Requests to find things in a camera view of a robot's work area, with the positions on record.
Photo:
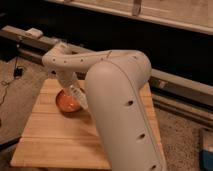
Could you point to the small white box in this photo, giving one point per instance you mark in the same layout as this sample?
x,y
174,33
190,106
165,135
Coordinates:
x,y
33,32

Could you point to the black power adapter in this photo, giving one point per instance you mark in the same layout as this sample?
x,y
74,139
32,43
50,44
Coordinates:
x,y
18,72

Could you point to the long wooden beam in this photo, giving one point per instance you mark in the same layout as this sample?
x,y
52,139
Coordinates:
x,y
179,69

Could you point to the upper wooden shelf edge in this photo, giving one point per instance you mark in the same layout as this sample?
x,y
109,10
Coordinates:
x,y
193,15

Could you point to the blue box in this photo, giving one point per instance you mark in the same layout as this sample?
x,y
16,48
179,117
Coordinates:
x,y
206,158

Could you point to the orange ceramic bowl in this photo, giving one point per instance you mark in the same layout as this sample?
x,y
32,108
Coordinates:
x,y
66,104

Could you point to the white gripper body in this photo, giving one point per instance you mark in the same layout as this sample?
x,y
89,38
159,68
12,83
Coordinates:
x,y
71,85

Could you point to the wooden board table top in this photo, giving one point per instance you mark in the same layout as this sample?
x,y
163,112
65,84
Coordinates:
x,y
57,140

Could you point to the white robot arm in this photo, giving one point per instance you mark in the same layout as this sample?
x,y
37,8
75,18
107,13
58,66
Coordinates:
x,y
112,96

